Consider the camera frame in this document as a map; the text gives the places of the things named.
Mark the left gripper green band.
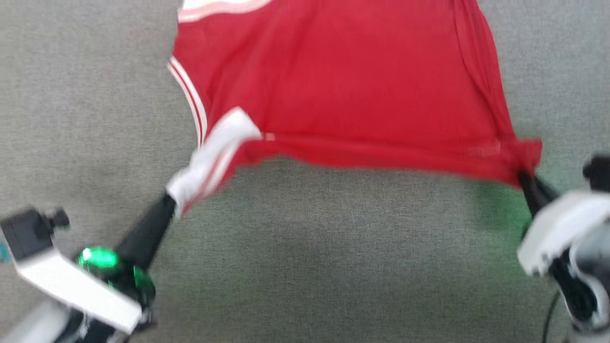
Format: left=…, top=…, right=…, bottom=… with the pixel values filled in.
left=76, top=192, right=178, bottom=313

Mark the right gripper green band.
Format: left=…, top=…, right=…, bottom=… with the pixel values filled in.
left=517, top=169, right=610, bottom=333

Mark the red basketball jersey white trim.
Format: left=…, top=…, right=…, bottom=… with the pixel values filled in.
left=164, top=0, right=544, bottom=220

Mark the grey fabric sofa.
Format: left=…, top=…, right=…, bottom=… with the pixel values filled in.
left=0, top=0, right=610, bottom=343

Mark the thin black cable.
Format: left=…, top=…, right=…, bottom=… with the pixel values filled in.
left=542, top=290, right=562, bottom=343

